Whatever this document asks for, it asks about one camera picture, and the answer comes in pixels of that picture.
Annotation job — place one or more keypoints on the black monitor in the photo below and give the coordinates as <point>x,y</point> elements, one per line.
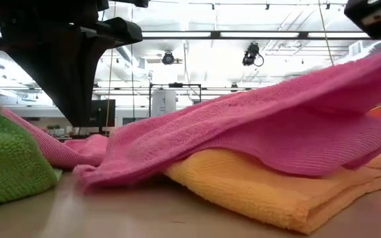
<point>106,114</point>

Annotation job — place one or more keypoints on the black hanging camera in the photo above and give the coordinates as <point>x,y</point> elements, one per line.
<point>250,54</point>
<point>168,58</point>

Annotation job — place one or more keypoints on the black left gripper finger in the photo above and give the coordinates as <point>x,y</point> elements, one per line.
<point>74,86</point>

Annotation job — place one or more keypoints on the pink microfiber towel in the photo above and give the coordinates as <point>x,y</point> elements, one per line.
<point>45,145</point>
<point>243,125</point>

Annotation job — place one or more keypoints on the rig light bar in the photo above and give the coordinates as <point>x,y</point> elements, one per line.
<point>215,34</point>

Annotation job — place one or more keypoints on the black background rig frame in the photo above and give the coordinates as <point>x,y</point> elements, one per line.
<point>177,85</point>

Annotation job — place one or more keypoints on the green microfiber towel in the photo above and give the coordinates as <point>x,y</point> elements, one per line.
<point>8,158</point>

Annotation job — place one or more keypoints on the small potted plant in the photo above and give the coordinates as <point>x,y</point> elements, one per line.
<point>57,128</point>
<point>49,129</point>

